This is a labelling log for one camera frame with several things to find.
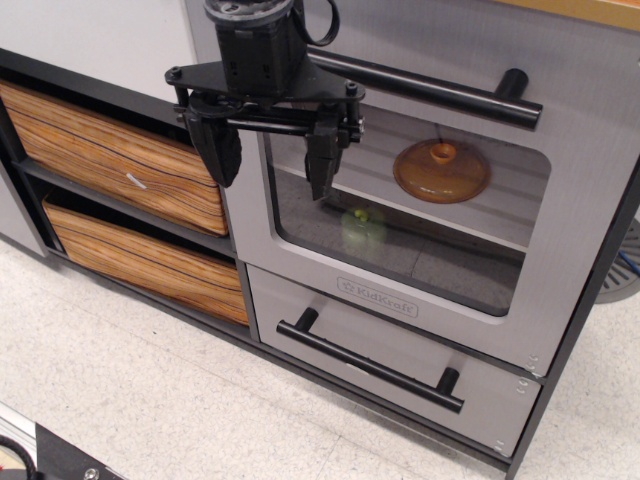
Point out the grey round fan base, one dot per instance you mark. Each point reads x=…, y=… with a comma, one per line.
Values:
x=622, y=279

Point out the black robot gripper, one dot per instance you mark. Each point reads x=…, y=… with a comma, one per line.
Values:
x=266, y=76

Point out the grey toy oven door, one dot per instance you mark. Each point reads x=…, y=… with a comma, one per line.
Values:
x=570, y=175

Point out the upper wood-pattern storage bin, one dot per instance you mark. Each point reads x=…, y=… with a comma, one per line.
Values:
x=160, y=176

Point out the grey lower drawer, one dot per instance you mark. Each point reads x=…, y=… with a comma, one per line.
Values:
x=497, y=403

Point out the white oven shelf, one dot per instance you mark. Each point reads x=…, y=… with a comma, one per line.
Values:
x=357, y=186

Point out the aluminium rail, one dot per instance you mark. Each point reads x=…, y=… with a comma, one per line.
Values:
x=19, y=428

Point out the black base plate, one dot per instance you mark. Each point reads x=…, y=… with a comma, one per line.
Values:
x=59, y=459

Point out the black oven door handle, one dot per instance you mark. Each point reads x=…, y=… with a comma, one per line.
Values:
x=505, y=104

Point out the green toy bell pepper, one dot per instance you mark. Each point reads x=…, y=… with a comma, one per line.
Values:
x=363, y=233

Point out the wooden countertop edge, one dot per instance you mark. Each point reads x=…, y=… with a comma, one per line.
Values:
x=621, y=14

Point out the black drawer handle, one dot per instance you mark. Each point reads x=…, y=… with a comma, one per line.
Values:
x=440, y=395

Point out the lower wood-pattern storage bin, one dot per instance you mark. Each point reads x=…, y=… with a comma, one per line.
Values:
x=124, y=248

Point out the wood-pattern storage bin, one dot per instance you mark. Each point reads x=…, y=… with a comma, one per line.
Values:
x=124, y=248
x=160, y=176

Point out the orange pot lid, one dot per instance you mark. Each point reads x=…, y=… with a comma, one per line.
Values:
x=442, y=171

